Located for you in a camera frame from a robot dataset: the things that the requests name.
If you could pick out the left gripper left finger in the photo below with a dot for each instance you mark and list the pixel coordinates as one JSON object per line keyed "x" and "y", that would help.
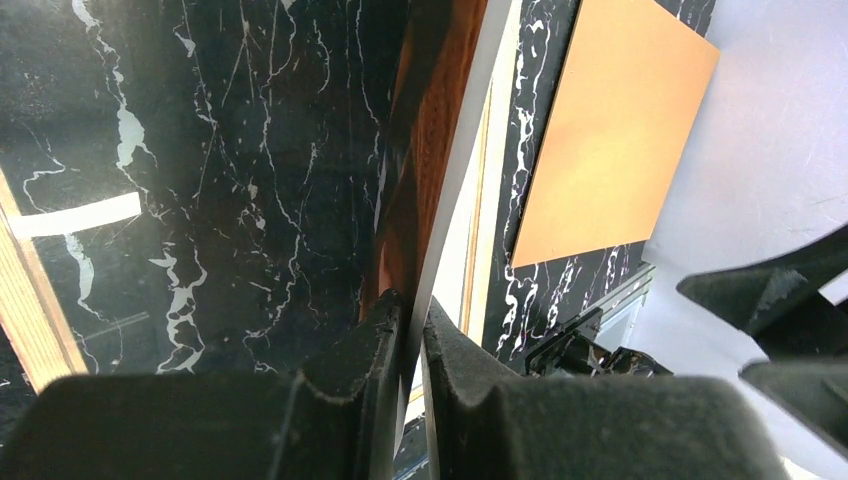
{"x": 334, "y": 418}

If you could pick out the white wooden picture frame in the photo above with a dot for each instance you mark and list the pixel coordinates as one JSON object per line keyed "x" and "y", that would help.
{"x": 189, "y": 186}

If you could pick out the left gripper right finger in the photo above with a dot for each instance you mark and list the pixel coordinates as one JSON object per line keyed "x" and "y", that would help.
{"x": 484, "y": 421}

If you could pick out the aluminium rail base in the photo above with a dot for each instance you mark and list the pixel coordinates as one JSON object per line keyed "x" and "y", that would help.
{"x": 596, "y": 342}

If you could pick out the printed photo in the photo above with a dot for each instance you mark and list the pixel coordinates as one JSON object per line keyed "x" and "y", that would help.
{"x": 445, "y": 68}

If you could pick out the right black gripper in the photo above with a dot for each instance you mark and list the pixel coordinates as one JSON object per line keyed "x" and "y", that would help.
{"x": 778, "y": 304}

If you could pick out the brown cardboard backing board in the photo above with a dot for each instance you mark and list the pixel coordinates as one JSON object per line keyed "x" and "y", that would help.
{"x": 632, "y": 83}

